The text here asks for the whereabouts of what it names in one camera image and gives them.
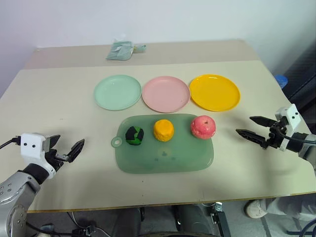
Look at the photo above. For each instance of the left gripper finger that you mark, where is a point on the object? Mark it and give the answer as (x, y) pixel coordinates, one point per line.
(54, 140)
(76, 149)

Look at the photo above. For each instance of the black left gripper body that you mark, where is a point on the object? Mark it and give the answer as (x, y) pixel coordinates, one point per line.
(53, 158)

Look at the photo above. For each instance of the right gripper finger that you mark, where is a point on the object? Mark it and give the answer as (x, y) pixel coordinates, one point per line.
(263, 121)
(251, 137)

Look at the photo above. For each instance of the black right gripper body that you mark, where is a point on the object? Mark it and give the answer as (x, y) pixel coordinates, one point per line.
(275, 138)

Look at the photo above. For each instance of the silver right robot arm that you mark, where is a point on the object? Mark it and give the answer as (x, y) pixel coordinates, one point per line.
(308, 150)

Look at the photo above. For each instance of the yellow plate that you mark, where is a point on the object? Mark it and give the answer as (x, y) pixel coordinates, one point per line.
(214, 92)

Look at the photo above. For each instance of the green black toy vegetable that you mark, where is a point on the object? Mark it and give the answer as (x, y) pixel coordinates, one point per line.
(134, 136)

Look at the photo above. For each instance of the mint green plate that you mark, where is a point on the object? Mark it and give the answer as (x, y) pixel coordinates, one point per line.
(117, 92)

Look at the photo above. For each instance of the orange fruit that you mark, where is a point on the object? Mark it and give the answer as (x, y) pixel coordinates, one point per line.
(163, 130)

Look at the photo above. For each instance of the pink plate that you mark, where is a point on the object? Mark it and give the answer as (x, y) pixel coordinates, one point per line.
(166, 94)

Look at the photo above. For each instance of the blue bottle cap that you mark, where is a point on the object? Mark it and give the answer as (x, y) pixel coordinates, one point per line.
(281, 80)

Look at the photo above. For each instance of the red apple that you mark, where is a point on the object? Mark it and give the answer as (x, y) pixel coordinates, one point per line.
(203, 127)

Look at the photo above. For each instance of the black carbon-pattern case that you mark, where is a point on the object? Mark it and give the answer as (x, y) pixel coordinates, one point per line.
(302, 71)

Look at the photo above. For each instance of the pale grey trouser leg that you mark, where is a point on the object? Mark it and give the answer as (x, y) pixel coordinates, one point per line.
(288, 206)

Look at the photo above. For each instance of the white shoe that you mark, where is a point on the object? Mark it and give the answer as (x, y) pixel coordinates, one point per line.
(255, 209)

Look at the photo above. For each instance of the translucent green cutting board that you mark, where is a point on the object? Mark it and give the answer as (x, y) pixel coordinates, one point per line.
(168, 158)

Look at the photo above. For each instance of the dark grey rounded shape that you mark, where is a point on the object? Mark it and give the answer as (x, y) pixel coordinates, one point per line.
(195, 217)

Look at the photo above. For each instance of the folded green cloth stack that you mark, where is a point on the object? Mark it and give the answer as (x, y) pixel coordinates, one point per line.
(119, 51)

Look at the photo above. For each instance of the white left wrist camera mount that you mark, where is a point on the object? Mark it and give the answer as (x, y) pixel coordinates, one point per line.
(32, 148)

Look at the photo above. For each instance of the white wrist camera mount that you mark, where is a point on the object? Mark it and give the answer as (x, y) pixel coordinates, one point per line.
(293, 118)
(32, 148)

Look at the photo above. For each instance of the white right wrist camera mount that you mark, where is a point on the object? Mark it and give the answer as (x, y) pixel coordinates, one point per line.
(293, 118)

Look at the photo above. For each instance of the black metal table bracket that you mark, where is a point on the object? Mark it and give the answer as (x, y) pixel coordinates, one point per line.
(221, 218)

